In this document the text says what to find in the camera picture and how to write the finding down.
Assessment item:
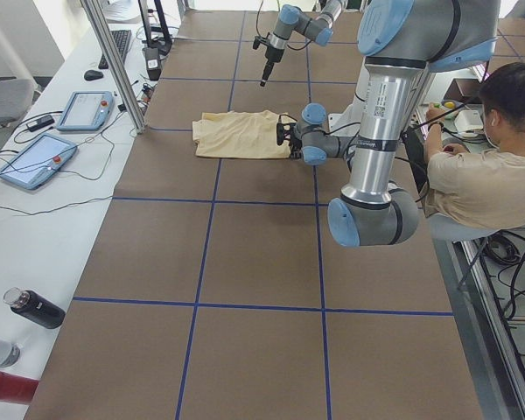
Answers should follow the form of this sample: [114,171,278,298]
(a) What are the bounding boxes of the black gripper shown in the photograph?
[260,44,284,87]
[288,131,303,158]

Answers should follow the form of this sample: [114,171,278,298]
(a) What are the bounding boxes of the cream long-sleeve graphic shirt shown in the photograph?
[192,110,291,159]

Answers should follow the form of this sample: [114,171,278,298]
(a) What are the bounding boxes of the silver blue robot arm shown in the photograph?
[293,1,501,247]
[253,0,348,87]

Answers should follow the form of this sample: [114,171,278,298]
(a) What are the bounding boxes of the black monitor stand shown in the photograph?
[138,0,173,56]

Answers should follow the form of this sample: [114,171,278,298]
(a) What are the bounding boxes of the black keyboard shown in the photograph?
[98,29,133,70]

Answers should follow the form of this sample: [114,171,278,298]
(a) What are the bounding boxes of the black computer mouse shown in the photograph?
[83,69,103,81]

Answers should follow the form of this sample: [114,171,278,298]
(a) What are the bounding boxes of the far blue teach pendant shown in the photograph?
[56,91,114,132]

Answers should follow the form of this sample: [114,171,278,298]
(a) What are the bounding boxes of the blue teach pendant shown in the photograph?
[56,91,114,132]
[0,133,78,191]

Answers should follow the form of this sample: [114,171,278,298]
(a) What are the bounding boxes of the seated person in beige shirt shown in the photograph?
[423,62,525,229]

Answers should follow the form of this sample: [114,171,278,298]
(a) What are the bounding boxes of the near blue teach pendant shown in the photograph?
[0,133,78,191]

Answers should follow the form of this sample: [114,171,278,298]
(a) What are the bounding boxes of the grey office chair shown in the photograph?
[0,79,34,126]

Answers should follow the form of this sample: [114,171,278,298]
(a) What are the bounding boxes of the black water bottle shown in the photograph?
[3,287,66,329]

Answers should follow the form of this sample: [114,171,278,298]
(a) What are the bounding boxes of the red bottle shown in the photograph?
[0,371,39,405]

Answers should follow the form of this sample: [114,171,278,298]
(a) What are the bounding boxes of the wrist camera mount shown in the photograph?
[253,35,269,50]
[276,114,298,146]

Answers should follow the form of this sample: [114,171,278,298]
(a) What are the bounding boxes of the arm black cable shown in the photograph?
[255,0,316,50]
[323,60,491,202]

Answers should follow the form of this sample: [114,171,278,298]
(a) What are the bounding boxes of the aluminium frame post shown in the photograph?
[80,0,145,134]

